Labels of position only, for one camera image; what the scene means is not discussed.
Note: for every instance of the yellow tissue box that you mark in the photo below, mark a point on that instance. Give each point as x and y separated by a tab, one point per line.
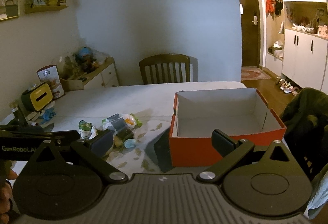
38	95

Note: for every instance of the green white snack packet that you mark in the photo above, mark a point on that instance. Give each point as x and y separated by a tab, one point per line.
87	130

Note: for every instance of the dark wooden door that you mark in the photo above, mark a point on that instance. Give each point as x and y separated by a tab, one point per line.
247	34

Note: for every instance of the wooden slatted chair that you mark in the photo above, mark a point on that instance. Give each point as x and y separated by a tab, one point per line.
164	58

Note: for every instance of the red cardboard box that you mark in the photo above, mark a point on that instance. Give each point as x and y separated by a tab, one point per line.
194	149

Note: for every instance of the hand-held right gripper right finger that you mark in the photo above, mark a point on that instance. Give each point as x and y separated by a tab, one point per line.
223	144

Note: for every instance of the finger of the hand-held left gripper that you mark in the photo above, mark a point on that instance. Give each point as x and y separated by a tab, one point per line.
64	136
20	128

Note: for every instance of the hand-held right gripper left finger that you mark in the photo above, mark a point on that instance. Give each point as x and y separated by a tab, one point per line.
100	143

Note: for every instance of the light blue small item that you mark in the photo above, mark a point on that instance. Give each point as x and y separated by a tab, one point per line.
130	143

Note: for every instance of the white hallway cabinets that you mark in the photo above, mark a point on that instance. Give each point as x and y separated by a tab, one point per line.
299	57

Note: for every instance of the dark dried seaweed bag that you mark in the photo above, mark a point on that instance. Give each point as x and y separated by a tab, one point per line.
123	129

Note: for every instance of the red hanging clothing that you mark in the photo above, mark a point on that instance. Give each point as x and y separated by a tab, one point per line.
270	4

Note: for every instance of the dark grey flat lid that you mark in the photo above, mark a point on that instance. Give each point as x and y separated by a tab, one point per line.
160	149

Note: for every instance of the printed paper carton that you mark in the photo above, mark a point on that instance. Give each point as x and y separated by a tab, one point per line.
52	80

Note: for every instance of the wooden wall shelf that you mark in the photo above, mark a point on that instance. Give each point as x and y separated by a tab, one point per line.
46	8

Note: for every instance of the brown cardboard box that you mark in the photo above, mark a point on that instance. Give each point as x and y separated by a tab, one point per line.
73	84

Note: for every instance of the light green plastic item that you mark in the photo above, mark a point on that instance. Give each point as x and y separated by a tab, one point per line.
137	119

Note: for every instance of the person's left hand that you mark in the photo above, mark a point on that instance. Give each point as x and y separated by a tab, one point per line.
6	195

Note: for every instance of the blue small toy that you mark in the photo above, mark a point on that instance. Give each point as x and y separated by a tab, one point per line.
48	113

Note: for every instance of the plastic bag with orange contents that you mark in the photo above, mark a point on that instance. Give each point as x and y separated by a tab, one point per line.
129	121

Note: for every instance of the patterned door rug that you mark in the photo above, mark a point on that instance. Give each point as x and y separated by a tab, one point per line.
253	74

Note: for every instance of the clear plastic bag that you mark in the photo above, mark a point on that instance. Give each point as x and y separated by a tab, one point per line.
108	124

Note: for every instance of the blue globe toy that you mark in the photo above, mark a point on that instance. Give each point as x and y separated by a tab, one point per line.
84	52

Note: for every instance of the white wooden side cabinet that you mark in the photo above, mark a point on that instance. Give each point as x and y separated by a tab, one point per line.
102	77

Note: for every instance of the dark glass bottle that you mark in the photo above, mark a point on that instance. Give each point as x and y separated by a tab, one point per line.
18	113

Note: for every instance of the row of shoes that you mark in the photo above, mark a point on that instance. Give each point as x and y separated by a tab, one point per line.
287	85

